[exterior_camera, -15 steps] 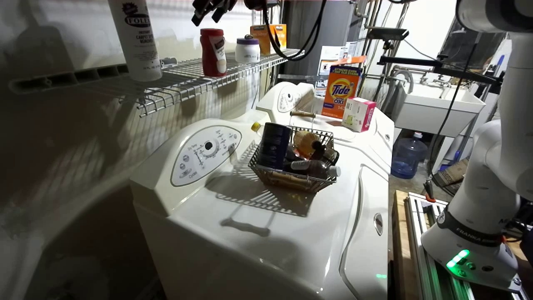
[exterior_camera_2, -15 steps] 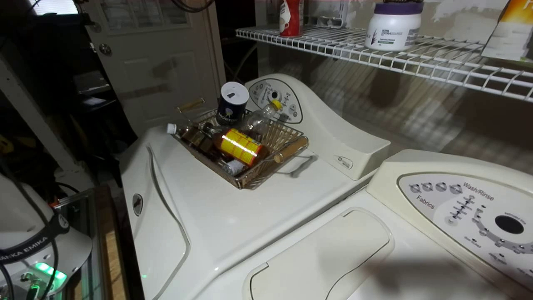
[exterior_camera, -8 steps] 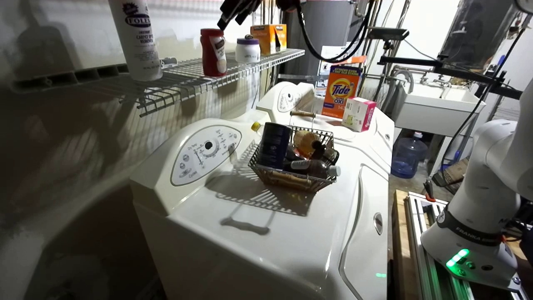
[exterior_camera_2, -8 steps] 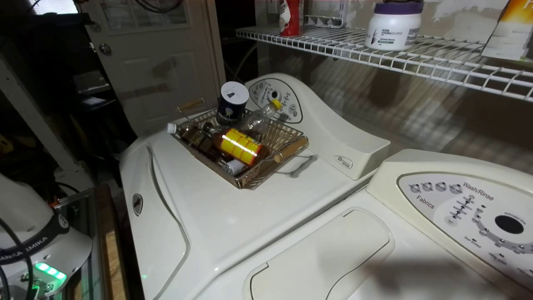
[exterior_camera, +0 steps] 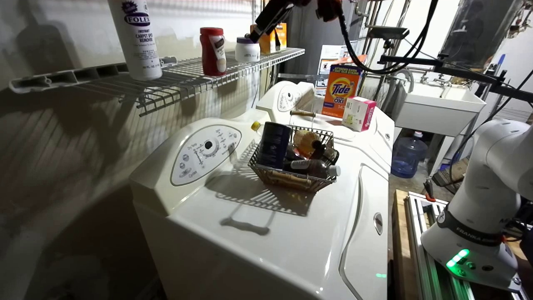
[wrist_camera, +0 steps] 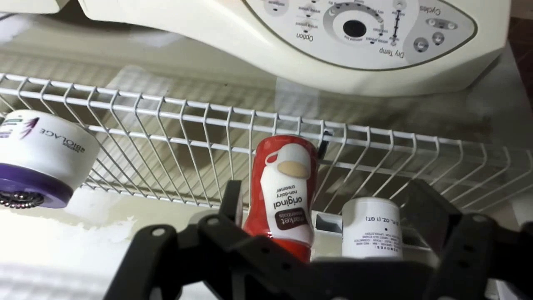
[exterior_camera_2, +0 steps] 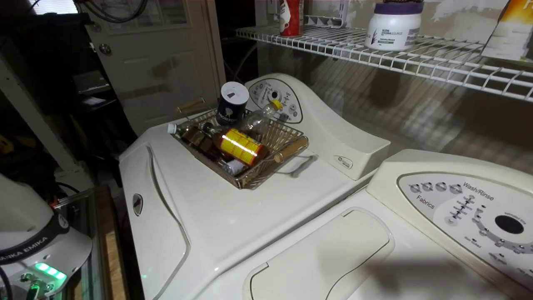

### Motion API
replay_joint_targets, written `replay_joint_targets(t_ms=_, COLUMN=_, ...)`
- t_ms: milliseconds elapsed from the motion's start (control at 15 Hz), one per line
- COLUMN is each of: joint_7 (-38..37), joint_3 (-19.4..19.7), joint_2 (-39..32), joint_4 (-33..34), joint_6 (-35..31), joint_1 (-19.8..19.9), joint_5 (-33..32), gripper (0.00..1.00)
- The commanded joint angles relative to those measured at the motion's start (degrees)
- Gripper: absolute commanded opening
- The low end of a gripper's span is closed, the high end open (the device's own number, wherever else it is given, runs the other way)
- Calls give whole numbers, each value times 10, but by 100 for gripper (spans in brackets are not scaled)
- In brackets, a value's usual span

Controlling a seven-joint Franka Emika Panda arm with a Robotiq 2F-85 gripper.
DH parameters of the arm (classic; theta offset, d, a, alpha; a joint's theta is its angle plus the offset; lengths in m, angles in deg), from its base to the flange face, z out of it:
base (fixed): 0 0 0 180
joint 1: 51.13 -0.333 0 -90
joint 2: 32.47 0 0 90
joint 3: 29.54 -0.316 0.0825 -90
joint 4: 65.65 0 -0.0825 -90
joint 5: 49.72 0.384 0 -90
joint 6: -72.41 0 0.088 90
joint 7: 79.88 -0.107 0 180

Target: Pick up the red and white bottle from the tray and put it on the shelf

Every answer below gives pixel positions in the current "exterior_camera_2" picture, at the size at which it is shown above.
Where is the red and white bottle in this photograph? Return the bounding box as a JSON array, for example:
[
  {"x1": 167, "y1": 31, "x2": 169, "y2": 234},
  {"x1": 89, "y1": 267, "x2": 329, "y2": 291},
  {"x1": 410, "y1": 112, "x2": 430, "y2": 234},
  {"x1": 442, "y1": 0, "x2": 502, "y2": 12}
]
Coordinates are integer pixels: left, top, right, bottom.
[{"x1": 279, "y1": 0, "x2": 305, "y2": 39}]

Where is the dark bottle white cap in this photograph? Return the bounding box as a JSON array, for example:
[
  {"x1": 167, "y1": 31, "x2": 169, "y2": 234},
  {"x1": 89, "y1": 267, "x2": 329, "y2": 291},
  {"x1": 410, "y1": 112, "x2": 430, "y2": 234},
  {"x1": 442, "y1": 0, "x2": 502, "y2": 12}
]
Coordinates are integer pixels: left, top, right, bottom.
[{"x1": 166, "y1": 122, "x2": 210, "y2": 149}]

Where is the clear glass jar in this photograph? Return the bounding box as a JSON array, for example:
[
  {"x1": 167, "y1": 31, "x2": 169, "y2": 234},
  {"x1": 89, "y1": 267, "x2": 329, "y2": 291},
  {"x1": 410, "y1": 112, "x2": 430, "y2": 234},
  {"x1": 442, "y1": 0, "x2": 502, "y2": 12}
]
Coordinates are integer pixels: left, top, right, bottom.
[{"x1": 244, "y1": 109, "x2": 280, "y2": 136}]

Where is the small white tin can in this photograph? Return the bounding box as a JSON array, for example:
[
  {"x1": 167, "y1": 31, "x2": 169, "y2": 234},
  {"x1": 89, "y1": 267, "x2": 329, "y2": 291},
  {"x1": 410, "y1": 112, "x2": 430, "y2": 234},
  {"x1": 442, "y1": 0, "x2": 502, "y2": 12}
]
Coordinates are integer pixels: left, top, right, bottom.
[{"x1": 224, "y1": 159, "x2": 249, "y2": 177}]

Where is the dark blue salt canister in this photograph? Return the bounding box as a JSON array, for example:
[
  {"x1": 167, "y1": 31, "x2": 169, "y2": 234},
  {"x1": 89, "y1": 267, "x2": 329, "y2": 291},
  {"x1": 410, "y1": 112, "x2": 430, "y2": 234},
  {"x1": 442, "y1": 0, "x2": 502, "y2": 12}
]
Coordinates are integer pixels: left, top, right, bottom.
[{"x1": 215, "y1": 81, "x2": 252, "y2": 126}]

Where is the white washing machine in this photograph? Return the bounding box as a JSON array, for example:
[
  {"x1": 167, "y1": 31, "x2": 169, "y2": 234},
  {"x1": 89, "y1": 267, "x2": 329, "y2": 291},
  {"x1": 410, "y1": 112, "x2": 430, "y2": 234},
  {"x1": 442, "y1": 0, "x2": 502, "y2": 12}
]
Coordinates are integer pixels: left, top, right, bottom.
[{"x1": 119, "y1": 72, "x2": 394, "y2": 300}]

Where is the white clothes dryer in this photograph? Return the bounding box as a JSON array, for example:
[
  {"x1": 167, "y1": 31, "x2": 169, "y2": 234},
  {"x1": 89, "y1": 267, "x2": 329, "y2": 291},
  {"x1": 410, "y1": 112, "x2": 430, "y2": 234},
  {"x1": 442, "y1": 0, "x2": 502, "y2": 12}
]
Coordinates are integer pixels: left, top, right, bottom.
[{"x1": 194, "y1": 149, "x2": 533, "y2": 300}]

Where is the white panelled door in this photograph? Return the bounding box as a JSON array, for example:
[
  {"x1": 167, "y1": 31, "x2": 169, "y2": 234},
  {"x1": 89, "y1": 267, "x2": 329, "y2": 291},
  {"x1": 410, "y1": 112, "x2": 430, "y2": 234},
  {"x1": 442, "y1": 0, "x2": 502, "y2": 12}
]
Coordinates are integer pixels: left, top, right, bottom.
[{"x1": 74, "y1": 0, "x2": 227, "y2": 136}]

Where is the white jar purple lid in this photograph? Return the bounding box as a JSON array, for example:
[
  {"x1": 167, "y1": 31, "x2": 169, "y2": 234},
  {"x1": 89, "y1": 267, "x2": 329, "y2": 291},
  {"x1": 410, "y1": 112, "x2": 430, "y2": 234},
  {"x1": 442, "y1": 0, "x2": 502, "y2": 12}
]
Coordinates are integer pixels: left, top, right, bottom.
[{"x1": 365, "y1": 0, "x2": 425, "y2": 54}]

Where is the wooden robot platform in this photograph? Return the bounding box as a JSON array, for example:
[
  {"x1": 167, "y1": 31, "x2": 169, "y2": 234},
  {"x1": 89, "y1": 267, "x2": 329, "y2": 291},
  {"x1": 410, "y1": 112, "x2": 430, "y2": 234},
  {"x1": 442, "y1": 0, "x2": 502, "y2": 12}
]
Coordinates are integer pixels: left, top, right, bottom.
[{"x1": 66, "y1": 186, "x2": 132, "y2": 300}]

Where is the orange cardboard box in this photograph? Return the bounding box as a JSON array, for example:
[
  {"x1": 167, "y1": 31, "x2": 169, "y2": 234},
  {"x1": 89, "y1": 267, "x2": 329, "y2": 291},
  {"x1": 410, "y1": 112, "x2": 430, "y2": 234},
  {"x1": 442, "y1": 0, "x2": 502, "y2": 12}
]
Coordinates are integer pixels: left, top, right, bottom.
[{"x1": 482, "y1": 0, "x2": 533, "y2": 64}]

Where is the wire tray with wooden slats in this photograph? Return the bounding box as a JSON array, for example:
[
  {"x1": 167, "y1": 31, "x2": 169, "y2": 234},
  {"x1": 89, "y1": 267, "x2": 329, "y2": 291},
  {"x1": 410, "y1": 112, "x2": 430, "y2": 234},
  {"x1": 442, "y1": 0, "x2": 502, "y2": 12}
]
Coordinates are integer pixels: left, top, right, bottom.
[{"x1": 166, "y1": 99, "x2": 320, "y2": 192}]

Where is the white wire shelf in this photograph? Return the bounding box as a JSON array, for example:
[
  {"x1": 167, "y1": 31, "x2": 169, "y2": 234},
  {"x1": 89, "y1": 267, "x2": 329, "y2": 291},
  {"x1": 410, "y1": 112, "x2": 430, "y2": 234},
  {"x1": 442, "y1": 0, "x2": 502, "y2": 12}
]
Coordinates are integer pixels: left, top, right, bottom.
[{"x1": 234, "y1": 26, "x2": 533, "y2": 106}]

